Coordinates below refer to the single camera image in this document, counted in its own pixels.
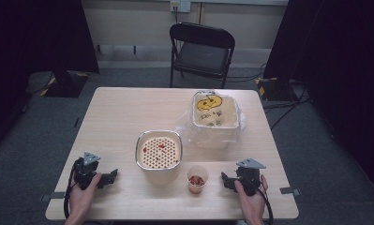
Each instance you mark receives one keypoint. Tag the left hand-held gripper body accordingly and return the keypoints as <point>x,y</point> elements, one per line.
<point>84,173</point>

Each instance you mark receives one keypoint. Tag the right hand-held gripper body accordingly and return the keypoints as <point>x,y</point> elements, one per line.
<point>249,176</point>

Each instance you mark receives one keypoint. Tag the person's left hand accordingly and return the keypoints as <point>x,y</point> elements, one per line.
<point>83,197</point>

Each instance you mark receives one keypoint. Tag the person's right hand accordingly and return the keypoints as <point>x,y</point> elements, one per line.
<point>253,204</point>

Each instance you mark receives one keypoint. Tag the small clear cup, red scraps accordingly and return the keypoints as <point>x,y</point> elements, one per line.
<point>197,181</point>

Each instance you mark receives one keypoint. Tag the white bin with perforated strainer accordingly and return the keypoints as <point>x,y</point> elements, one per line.
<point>159,153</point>

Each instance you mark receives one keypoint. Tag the plastic bag of snacks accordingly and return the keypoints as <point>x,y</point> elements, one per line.
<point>187,131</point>

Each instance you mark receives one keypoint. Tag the white bin with yellow face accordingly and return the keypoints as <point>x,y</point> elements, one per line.
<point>215,111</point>

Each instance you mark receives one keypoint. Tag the black stand base, yellow stripes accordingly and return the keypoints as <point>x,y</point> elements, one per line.
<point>67,84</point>
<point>276,88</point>

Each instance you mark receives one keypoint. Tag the black folding chair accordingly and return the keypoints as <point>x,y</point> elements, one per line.
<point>201,53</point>

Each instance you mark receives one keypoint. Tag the dark curtain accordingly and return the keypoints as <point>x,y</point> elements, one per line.
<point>337,56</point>
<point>34,37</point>

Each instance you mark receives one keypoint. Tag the white wall socket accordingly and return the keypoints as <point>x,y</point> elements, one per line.
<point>180,5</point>

